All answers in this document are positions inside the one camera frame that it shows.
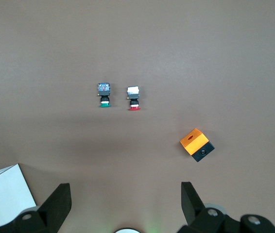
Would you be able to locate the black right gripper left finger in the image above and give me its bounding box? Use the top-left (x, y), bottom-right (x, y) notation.
top-left (0, 183), bottom-right (73, 233)

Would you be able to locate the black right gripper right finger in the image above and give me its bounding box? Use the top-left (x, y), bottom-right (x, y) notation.
top-left (177, 181), bottom-right (275, 233)

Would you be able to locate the white drawer cabinet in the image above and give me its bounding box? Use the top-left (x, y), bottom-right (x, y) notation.
top-left (0, 163), bottom-right (37, 221)

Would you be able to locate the orange and black button box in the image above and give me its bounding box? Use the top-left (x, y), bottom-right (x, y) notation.
top-left (179, 128), bottom-right (215, 164)

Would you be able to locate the green push button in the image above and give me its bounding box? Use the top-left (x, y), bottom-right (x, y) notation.
top-left (96, 83), bottom-right (112, 109)

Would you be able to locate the red push button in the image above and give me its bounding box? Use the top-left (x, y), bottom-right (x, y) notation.
top-left (126, 85), bottom-right (142, 112)

